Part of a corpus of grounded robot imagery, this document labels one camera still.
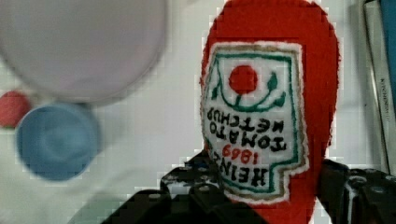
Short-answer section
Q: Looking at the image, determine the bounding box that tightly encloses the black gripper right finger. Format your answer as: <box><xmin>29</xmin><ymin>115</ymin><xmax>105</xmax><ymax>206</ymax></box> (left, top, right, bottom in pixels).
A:
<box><xmin>318</xmin><ymin>159</ymin><xmax>396</xmax><ymax>224</ymax></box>

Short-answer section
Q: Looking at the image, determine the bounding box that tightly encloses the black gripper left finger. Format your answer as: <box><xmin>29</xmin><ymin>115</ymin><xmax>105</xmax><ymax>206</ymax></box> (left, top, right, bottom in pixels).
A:
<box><xmin>101</xmin><ymin>151</ymin><xmax>268</xmax><ymax>224</ymax></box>

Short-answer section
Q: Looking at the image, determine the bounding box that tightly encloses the red plush ketchup bottle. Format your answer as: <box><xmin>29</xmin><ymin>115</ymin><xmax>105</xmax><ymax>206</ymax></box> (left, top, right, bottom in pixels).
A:
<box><xmin>200</xmin><ymin>0</ymin><xmax>340</xmax><ymax>224</ymax></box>

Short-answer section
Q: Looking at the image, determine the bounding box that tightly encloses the blue bowl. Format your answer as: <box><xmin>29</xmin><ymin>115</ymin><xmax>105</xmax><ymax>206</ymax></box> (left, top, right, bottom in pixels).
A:
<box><xmin>15</xmin><ymin>103</ymin><xmax>101</xmax><ymax>181</ymax></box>

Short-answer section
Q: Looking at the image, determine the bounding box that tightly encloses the lilac round plate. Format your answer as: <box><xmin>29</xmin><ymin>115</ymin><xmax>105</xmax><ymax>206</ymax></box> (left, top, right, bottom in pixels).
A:
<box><xmin>0</xmin><ymin>0</ymin><xmax>167</xmax><ymax>103</ymax></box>

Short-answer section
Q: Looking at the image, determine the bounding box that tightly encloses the red strawberry near blue bowl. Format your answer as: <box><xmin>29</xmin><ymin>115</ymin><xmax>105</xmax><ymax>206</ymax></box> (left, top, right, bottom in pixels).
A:
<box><xmin>0</xmin><ymin>91</ymin><xmax>32</xmax><ymax>128</ymax></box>

